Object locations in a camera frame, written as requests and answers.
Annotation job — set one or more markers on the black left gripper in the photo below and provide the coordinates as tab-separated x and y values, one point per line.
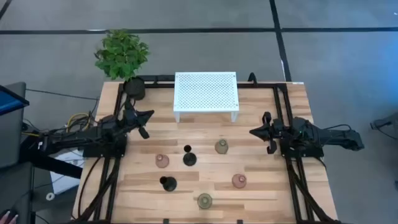
130	115

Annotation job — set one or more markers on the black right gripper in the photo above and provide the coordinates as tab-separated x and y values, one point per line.
277	132

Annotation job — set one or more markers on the pink ribbed glass candle holder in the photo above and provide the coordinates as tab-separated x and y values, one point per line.
162	160
239	180

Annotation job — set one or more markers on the black metal candlestick holder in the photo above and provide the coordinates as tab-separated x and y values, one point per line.
169	184
189	159

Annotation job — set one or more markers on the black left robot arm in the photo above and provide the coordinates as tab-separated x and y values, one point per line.
93	133

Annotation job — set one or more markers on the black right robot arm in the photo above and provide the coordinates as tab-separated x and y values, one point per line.
329	137

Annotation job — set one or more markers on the green ribbed glass candle holder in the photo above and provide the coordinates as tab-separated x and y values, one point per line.
204	201
221	146

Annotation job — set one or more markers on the white perforated metal shelf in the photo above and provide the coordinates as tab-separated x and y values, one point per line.
205	93

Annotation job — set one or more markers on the green artificial plant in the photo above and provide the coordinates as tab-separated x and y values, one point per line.
121	54

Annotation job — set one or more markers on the black stand legs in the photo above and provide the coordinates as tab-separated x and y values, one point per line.
56	165

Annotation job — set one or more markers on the white box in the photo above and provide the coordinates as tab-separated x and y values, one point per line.
62	183

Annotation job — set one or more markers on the white tape roll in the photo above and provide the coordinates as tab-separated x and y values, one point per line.
46	196

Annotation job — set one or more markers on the monitor with blue screen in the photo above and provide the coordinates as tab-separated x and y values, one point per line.
11	101

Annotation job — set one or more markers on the person's hand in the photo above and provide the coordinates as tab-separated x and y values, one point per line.
9	216

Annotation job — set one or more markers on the black aluminium table frame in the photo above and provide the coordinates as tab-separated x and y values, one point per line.
258	85

